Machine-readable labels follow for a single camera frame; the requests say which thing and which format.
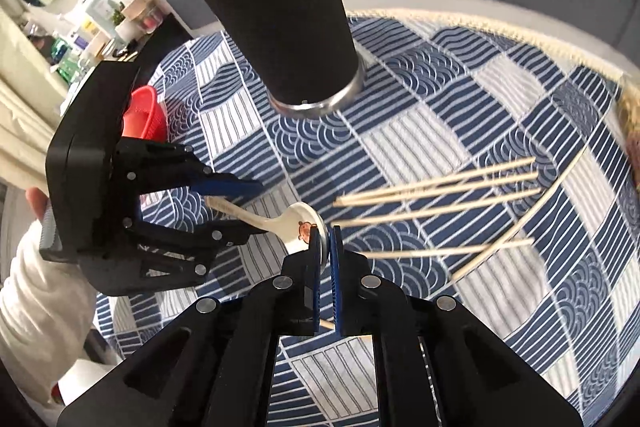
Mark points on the dark side shelf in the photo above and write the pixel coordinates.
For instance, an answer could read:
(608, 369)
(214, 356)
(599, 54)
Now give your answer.
(148, 51)

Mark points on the black cylindrical utensil holder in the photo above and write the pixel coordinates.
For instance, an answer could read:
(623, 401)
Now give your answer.
(302, 50)

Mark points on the white ceramic spoon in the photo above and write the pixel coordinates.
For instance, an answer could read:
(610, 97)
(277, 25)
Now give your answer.
(293, 226)

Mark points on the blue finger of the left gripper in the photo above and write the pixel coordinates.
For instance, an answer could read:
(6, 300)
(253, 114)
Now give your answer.
(227, 185)
(217, 235)

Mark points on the blue patterned tablecloth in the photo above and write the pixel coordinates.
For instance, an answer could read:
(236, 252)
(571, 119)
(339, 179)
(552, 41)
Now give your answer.
(470, 165)

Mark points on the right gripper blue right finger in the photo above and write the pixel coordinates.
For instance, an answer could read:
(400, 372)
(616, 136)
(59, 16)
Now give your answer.
(345, 277)

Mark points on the wooden chopstick diagonal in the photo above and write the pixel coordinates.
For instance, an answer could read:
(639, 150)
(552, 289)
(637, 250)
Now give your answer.
(488, 251)

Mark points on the wooden chopstick top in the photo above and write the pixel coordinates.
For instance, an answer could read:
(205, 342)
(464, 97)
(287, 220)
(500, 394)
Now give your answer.
(508, 168)

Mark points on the white sleeve forearm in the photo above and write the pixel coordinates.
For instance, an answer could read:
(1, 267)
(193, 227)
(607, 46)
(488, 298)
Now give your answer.
(47, 310)

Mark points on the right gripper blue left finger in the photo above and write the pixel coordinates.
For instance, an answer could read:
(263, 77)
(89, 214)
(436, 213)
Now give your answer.
(311, 264)

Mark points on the cream curtain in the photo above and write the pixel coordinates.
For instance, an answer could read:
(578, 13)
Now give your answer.
(31, 96)

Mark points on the red plastic bowl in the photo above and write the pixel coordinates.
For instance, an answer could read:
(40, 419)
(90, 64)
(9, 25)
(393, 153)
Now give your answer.
(144, 118)

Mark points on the clear plastic snack box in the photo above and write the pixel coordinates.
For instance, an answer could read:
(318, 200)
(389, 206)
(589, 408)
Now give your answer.
(628, 112)

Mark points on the person left hand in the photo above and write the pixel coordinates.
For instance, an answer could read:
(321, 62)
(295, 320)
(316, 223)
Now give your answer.
(37, 201)

